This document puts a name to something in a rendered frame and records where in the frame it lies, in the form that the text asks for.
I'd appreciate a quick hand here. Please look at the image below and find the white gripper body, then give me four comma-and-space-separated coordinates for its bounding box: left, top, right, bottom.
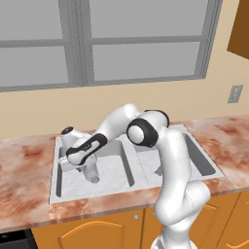
57, 156, 87, 173

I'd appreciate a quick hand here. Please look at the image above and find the brown wall cupboard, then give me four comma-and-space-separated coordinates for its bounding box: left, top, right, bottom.
226, 0, 249, 61

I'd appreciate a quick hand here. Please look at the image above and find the grey double basin sink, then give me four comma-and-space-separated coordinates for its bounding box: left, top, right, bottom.
48, 124, 227, 205

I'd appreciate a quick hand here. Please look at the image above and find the grey wall socket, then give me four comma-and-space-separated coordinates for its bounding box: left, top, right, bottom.
227, 84, 244, 104

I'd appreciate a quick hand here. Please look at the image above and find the black dishwasher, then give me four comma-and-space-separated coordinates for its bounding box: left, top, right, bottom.
0, 228, 39, 249

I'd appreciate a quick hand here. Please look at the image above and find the grey framed window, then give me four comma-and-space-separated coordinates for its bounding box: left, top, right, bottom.
0, 0, 224, 93

